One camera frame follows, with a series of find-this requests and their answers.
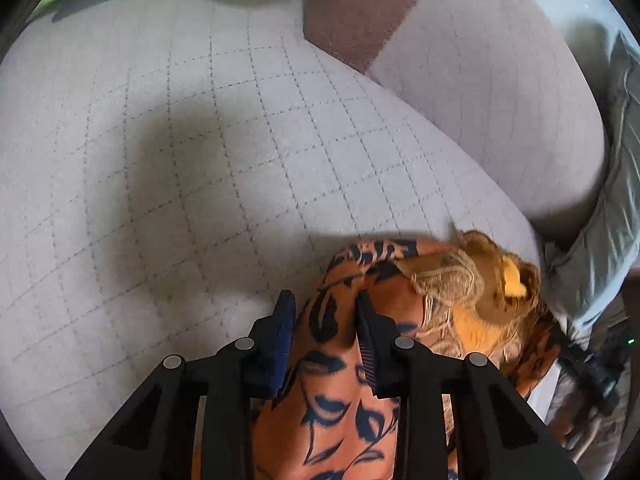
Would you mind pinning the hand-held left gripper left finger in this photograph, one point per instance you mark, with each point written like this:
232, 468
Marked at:
280, 340

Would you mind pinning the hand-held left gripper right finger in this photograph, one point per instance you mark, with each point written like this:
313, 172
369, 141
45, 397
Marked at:
368, 347

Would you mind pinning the orange floral long-sleeve shirt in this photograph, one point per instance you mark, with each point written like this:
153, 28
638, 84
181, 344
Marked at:
340, 400

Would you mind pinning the grey pillow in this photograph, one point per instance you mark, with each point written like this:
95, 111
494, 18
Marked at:
605, 220

